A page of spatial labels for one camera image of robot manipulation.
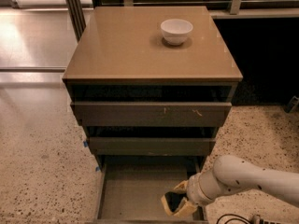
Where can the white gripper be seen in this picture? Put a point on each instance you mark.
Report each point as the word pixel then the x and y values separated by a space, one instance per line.
pixel 193 189

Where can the green yellow sponge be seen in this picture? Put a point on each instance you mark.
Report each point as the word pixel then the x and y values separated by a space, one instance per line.
pixel 172 202

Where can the grey power strip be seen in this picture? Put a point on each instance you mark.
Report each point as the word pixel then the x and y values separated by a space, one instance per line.
pixel 257 219

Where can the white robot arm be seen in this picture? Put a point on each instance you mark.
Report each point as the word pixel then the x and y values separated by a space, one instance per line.
pixel 229 175

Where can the brown drawer cabinet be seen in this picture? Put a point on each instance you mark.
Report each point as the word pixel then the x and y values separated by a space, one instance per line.
pixel 123 57

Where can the grey floor bracket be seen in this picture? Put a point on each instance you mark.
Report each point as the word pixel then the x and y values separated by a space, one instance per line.
pixel 292 104

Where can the white bowl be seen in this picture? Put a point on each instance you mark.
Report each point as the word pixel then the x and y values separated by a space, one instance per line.
pixel 176 31

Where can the open bottom drawer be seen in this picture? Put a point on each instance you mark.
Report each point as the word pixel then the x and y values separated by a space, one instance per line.
pixel 131 188

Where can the blue tape piece upper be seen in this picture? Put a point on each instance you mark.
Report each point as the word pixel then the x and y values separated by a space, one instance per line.
pixel 85 144

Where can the top drawer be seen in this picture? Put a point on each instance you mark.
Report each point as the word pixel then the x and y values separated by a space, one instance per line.
pixel 151 114

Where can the middle drawer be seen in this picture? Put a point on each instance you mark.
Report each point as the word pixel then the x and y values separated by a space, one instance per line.
pixel 151 146

